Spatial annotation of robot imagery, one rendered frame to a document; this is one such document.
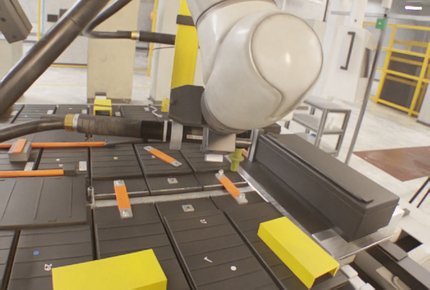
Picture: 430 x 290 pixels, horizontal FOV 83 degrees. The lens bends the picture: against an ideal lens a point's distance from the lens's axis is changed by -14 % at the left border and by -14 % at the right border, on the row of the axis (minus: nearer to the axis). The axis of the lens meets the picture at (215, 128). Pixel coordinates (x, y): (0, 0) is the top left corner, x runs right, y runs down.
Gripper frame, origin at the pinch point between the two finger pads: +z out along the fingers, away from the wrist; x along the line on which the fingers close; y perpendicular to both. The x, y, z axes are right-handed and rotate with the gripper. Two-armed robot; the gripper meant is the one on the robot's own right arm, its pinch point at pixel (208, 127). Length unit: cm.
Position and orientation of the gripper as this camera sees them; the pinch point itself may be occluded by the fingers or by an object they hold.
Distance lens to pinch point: 59.3
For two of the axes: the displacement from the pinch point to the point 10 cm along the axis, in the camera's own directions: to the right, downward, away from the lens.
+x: 0.5, -9.8, 1.9
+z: -2.0, 1.7, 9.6
